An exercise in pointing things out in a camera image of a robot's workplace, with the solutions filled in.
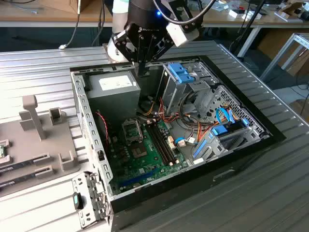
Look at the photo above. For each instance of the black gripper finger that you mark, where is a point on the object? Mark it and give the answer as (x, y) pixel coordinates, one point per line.
(164, 46)
(120, 43)

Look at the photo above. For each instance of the small square CPU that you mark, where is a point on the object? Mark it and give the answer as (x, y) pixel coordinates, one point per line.
(2, 152)

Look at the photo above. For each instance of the CPU socket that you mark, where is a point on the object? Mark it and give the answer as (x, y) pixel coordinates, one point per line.
(132, 132)

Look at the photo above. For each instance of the blue plastic drive latch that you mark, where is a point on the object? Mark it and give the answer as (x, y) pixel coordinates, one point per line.
(179, 72)

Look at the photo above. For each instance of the grey metal optical drive cage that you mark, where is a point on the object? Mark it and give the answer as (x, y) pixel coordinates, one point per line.
(172, 94)

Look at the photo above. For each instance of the grey power supply unit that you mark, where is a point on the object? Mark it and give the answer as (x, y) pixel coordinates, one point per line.
(113, 101)

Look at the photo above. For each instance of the small white box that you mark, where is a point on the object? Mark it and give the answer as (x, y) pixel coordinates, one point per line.
(233, 14)
(256, 16)

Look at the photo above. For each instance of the perforated metal drive cage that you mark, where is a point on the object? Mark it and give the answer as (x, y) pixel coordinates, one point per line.
(224, 95)

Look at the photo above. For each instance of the black slanted pole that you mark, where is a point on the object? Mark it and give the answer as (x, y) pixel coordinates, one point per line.
(251, 23)

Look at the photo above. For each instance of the black RAM slot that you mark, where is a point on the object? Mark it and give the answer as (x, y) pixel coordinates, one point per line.
(161, 145)
(167, 145)
(164, 145)
(158, 145)

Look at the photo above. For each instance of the hard disk in blue carrier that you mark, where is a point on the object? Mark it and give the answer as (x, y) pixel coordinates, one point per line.
(219, 131)

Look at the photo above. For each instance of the brown cardboard sheet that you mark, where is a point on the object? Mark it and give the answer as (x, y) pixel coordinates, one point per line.
(272, 41)

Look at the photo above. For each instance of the long wooden desk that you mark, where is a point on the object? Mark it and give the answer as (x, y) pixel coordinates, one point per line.
(272, 20)

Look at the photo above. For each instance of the grey metal disk bay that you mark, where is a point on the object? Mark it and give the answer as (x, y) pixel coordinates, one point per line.
(212, 151)

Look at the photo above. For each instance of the green motherboard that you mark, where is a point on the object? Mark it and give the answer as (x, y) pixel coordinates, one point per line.
(144, 166)

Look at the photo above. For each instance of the open brown cardboard box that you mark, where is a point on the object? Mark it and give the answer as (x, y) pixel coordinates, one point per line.
(287, 8)

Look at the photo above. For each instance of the blue expansion slot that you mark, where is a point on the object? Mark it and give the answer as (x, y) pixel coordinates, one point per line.
(140, 177)

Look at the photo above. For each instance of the grey parts rack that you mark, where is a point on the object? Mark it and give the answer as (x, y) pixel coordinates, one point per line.
(29, 145)

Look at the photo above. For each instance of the black open PC case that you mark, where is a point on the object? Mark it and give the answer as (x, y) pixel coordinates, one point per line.
(169, 200)

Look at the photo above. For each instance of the dark RAM stick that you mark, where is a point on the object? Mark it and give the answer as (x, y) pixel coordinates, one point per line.
(17, 166)
(18, 180)

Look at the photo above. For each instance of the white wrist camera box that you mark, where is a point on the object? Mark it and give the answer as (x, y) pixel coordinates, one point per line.
(178, 35)

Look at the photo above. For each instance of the blue plastic rail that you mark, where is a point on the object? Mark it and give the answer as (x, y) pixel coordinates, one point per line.
(200, 148)

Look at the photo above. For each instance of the aluminium profile frame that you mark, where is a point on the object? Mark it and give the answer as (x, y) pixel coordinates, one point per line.
(277, 56)

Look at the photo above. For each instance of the metal expansion card bracket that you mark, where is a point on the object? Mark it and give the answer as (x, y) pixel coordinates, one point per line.
(83, 180)

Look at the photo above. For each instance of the black teal bracket latch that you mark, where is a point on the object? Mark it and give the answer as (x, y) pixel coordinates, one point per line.
(77, 200)

